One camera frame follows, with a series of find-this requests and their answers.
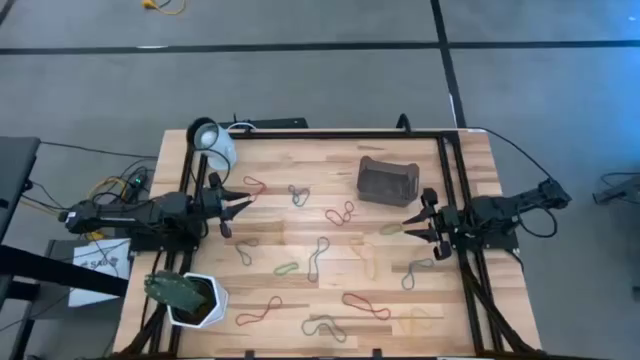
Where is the white hexagonal plant pot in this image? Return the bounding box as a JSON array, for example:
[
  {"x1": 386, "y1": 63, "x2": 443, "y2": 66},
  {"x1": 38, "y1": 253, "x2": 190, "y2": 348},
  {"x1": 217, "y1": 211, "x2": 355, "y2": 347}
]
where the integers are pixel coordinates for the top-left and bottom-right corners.
[{"x1": 166, "y1": 272, "x2": 230, "y2": 330}]

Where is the green cactus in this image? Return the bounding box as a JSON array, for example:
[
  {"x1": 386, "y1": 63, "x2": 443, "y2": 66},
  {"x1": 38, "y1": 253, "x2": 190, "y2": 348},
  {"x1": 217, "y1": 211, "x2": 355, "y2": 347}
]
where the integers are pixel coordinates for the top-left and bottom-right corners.
[{"x1": 143, "y1": 270, "x2": 207, "y2": 314}]

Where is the black flat box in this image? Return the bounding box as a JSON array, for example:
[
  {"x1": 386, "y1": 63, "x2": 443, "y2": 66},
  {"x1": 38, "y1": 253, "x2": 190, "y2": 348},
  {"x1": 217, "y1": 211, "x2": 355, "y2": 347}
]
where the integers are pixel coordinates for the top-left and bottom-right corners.
[{"x1": 218, "y1": 117, "x2": 309, "y2": 132}]

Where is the black stand base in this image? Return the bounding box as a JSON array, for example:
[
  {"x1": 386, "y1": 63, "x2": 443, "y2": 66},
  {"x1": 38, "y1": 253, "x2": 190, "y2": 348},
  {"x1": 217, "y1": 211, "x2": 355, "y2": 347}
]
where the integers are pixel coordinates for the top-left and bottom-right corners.
[{"x1": 592, "y1": 172, "x2": 640, "y2": 206}]

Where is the dark gray table top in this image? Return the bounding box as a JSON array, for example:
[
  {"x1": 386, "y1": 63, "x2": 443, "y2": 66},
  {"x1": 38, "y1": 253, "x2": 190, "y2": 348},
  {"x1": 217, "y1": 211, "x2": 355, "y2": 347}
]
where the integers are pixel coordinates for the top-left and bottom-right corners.
[{"x1": 0, "y1": 135, "x2": 42, "y2": 241}]

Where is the thin black cable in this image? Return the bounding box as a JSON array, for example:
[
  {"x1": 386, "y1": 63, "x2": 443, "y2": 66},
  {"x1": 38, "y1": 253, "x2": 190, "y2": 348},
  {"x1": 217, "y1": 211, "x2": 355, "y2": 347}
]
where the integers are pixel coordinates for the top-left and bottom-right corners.
[{"x1": 38, "y1": 141, "x2": 160, "y2": 161}]

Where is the black aluminium table frame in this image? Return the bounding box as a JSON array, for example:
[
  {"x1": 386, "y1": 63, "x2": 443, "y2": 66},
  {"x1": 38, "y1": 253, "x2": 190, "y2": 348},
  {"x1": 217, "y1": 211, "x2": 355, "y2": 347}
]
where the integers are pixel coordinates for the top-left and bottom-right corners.
[{"x1": 114, "y1": 128, "x2": 544, "y2": 360}]

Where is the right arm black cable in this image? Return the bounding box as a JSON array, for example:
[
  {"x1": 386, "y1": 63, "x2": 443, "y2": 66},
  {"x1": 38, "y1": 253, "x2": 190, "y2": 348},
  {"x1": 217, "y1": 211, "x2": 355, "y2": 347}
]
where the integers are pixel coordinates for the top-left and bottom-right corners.
[{"x1": 396, "y1": 113, "x2": 559, "y2": 239}]

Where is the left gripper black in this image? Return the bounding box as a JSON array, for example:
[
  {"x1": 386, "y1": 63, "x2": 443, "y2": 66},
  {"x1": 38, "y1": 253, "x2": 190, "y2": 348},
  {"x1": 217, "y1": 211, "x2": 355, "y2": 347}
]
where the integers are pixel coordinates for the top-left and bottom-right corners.
[{"x1": 192, "y1": 172, "x2": 254, "y2": 239}]

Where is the red rubber band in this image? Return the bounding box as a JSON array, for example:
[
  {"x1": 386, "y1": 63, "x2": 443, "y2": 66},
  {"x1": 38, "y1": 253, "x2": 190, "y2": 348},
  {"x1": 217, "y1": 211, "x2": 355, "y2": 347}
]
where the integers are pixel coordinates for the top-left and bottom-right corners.
[
  {"x1": 235, "y1": 295, "x2": 284, "y2": 327},
  {"x1": 243, "y1": 175, "x2": 268, "y2": 204},
  {"x1": 341, "y1": 292, "x2": 392, "y2": 321},
  {"x1": 324, "y1": 200, "x2": 356, "y2": 227}
]

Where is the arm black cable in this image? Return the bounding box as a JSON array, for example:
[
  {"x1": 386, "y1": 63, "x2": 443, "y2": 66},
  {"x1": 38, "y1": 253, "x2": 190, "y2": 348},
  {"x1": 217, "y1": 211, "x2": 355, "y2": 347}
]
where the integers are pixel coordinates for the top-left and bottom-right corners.
[
  {"x1": 199, "y1": 146, "x2": 232, "y2": 187},
  {"x1": 396, "y1": 113, "x2": 559, "y2": 239}
]

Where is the black table leg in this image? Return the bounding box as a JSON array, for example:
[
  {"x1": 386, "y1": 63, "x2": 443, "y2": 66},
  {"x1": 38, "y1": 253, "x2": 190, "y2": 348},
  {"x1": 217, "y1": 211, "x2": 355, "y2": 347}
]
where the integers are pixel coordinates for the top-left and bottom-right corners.
[{"x1": 0, "y1": 279, "x2": 37, "y2": 360}]

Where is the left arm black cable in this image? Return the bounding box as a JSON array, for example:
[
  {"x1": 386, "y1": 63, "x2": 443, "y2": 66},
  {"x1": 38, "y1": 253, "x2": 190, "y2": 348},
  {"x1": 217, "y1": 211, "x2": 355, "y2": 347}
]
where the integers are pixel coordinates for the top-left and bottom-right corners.
[{"x1": 199, "y1": 146, "x2": 232, "y2": 187}]

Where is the yellow floor cable with plug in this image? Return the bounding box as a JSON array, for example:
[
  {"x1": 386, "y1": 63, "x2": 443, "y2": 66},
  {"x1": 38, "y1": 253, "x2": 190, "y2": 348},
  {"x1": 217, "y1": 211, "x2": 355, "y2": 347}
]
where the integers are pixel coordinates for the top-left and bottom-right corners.
[{"x1": 141, "y1": 0, "x2": 187, "y2": 16}]

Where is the black power strip green light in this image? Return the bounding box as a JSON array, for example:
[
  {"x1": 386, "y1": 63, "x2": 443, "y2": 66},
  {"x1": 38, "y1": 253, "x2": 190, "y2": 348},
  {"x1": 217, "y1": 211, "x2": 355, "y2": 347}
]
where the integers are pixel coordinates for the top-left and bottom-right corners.
[{"x1": 119, "y1": 168, "x2": 151, "y2": 204}]

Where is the gray plastic bin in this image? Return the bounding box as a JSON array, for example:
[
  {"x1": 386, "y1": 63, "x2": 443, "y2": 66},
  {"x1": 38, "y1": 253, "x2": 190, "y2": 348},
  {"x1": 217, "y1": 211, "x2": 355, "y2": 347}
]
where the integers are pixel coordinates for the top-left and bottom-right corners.
[{"x1": 356, "y1": 155, "x2": 421, "y2": 208}]

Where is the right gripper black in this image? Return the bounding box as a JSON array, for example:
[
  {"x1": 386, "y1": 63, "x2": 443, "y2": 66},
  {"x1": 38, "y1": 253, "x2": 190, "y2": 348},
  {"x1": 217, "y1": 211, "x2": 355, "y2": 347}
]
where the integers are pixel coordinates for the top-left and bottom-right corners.
[{"x1": 402, "y1": 188, "x2": 464, "y2": 261}]

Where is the white cylindrical lamp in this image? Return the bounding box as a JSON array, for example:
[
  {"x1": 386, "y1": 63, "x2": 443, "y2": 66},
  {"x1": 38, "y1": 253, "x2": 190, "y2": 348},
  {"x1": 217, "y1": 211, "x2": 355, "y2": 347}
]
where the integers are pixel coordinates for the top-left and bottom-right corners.
[{"x1": 186, "y1": 116, "x2": 238, "y2": 172}]

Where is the blue rubber band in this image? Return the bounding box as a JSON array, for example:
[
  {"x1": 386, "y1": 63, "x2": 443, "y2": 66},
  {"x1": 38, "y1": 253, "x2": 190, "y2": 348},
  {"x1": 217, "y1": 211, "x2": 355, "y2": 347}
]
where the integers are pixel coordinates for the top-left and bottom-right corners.
[
  {"x1": 307, "y1": 236, "x2": 331, "y2": 284},
  {"x1": 234, "y1": 237, "x2": 260, "y2": 267},
  {"x1": 401, "y1": 257, "x2": 435, "y2": 291},
  {"x1": 287, "y1": 184, "x2": 311, "y2": 208},
  {"x1": 300, "y1": 314, "x2": 348, "y2": 344}
]

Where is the black beam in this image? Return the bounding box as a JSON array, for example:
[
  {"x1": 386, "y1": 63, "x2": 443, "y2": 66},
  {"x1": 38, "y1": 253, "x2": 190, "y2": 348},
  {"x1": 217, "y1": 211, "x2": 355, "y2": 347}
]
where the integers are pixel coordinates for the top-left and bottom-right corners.
[{"x1": 0, "y1": 243, "x2": 130, "y2": 297}]

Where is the black floor tape strip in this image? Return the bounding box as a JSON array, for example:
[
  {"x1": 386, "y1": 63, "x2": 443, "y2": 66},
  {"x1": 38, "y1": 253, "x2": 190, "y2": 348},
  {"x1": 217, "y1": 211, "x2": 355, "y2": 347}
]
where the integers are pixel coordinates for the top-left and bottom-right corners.
[
  {"x1": 429, "y1": 0, "x2": 467, "y2": 130},
  {"x1": 0, "y1": 40, "x2": 640, "y2": 56}
]

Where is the gray flat box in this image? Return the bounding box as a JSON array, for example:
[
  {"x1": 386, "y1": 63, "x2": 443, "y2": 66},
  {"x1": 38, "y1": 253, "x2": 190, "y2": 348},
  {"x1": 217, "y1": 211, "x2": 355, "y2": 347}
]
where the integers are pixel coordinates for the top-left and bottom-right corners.
[{"x1": 29, "y1": 238, "x2": 132, "y2": 321}]

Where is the white paper sign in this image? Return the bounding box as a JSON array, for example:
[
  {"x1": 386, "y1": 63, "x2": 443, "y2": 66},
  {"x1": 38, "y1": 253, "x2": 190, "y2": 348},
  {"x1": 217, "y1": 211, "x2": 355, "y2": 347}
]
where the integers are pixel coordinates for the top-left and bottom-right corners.
[{"x1": 67, "y1": 237, "x2": 132, "y2": 308}]

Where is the yellow rubber band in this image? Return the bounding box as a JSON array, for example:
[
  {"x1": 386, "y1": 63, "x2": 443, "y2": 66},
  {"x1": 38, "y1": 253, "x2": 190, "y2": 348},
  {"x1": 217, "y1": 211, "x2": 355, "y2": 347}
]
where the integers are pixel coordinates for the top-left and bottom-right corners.
[
  {"x1": 397, "y1": 307, "x2": 434, "y2": 335},
  {"x1": 349, "y1": 238, "x2": 377, "y2": 281}
]

